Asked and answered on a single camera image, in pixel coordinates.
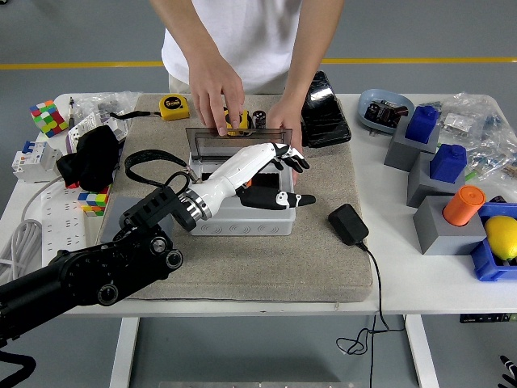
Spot grey plastic junction box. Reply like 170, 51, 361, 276
186, 151, 297, 238

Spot yellow tape measure black strap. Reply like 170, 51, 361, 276
111, 95, 191, 122

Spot person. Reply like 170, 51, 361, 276
161, 0, 309, 95

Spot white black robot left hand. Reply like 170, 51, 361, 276
188, 141, 317, 220

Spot grey cube holder round hole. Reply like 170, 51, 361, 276
99, 196, 174, 244

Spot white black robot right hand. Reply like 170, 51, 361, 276
498, 354, 517, 388

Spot person's left hand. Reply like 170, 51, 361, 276
266, 96, 305, 187

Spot large colourful puzzle cube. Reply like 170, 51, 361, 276
29, 99, 69, 139

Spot yellow tape measure chrome face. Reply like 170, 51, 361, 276
223, 108, 252, 137

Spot white purple card packet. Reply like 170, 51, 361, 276
65, 111, 102, 154

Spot white power strip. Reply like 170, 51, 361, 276
41, 183, 88, 268

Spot small white module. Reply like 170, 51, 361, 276
103, 119, 131, 141

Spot person's right hand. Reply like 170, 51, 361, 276
187, 55, 246, 137

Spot smoky transparent box lid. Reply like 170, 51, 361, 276
184, 127, 294, 163

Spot blue-grey bowl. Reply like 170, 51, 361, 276
358, 88, 416, 135

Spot dark electronic parts pile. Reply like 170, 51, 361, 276
364, 99, 410, 129

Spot clear plastic bag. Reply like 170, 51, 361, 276
74, 91, 141, 122

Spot clear bags of small parts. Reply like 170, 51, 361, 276
435, 91, 517, 183

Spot white table leg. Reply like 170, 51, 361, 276
405, 314, 439, 388
108, 316, 141, 388

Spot black cloth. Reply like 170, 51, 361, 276
56, 124, 122, 193

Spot grey-brown fabric mat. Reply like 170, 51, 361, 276
86, 93, 373, 303

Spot small colourful puzzle cube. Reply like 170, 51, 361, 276
77, 185, 111, 218

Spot black plug adapter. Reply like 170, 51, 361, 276
327, 203, 371, 247

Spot black adapter cord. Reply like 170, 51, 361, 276
335, 240, 405, 388

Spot blue plastic bin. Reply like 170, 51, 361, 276
469, 201, 517, 283

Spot white circuit breaker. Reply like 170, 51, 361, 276
11, 140, 64, 183

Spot black table control panel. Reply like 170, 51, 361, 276
459, 313, 517, 324

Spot blue block battery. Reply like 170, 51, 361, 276
405, 105, 441, 146
428, 143, 469, 183

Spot yellow lemon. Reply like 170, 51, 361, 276
484, 215, 517, 262

